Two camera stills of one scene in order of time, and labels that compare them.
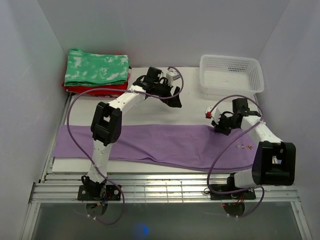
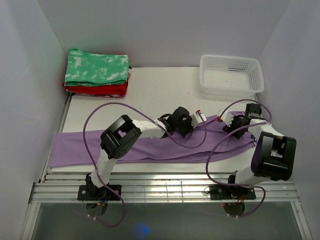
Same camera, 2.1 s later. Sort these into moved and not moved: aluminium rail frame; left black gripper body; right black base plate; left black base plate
Moved: left black gripper body
Not moved: aluminium rail frame; right black base plate; left black base plate
